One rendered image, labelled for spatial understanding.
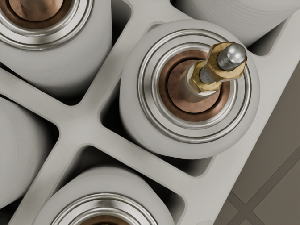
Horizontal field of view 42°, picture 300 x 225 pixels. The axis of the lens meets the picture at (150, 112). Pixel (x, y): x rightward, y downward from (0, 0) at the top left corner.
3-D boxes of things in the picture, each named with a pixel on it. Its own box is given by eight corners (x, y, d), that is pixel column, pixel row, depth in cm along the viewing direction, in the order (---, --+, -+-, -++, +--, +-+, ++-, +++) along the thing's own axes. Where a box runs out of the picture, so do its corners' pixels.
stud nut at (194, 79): (227, 81, 23) (231, 79, 22) (204, 100, 22) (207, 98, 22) (205, 55, 23) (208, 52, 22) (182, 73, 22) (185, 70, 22)
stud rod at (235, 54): (210, 83, 24) (252, 55, 17) (197, 93, 24) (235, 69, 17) (200, 71, 24) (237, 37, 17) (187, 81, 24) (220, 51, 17)
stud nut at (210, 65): (248, 68, 19) (255, 65, 18) (222, 90, 19) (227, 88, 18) (222, 37, 19) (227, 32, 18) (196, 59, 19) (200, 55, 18)
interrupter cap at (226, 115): (260, 131, 26) (264, 130, 25) (149, 155, 25) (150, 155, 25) (235, 22, 27) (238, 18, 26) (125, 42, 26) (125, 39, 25)
